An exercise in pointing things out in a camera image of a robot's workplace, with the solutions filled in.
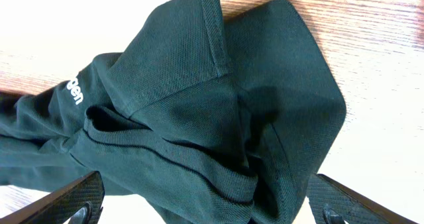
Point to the black polo shirt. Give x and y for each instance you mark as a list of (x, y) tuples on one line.
[(211, 121)]

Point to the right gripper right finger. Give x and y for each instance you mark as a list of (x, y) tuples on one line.
[(333, 203)]

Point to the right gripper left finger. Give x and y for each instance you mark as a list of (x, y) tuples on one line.
[(78, 202)]

